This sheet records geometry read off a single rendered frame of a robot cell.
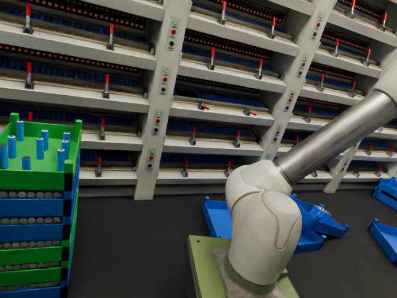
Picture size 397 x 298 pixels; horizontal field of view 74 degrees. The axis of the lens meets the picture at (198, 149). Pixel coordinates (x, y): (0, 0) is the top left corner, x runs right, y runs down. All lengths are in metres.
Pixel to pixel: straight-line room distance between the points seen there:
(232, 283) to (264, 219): 0.21
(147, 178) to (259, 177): 0.65
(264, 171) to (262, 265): 0.28
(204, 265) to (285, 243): 0.26
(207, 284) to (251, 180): 0.33
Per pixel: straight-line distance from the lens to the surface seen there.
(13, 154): 0.87
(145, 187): 1.36
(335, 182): 2.18
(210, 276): 0.82
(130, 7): 1.11
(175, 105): 1.22
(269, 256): 0.72
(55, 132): 0.99
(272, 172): 0.85
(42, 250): 0.87
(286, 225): 0.70
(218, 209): 1.46
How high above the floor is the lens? 0.82
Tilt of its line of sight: 23 degrees down
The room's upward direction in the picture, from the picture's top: 14 degrees clockwise
